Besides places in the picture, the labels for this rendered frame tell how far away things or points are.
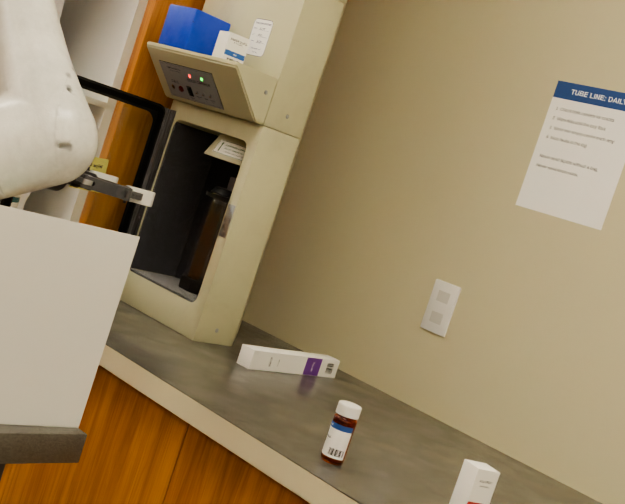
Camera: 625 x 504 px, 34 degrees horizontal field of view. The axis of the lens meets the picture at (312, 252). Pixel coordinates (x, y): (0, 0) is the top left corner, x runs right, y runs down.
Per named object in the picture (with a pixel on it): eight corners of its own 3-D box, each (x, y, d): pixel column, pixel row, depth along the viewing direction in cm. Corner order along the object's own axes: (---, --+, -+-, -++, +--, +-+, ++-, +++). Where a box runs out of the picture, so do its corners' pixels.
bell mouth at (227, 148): (245, 166, 243) (252, 144, 242) (295, 183, 230) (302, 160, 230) (188, 148, 230) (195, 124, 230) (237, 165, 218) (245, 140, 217)
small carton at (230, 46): (230, 65, 219) (239, 38, 218) (241, 67, 215) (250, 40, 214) (210, 58, 216) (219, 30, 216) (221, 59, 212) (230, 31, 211)
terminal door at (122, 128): (113, 274, 236) (167, 106, 233) (-14, 246, 217) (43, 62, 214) (112, 273, 236) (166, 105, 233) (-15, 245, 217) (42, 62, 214)
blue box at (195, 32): (191, 57, 232) (204, 18, 231) (219, 64, 225) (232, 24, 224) (157, 43, 224) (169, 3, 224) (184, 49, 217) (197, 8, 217)
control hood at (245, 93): (172, 98, 235) (186, 56, 234) (264, 125, 213) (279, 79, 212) (132, 84, 227) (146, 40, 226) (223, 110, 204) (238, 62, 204)
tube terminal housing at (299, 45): (192, 308, 256) (290, 9, 251) (276, 353, 234) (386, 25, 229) (110, 294, 238) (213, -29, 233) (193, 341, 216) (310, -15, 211)
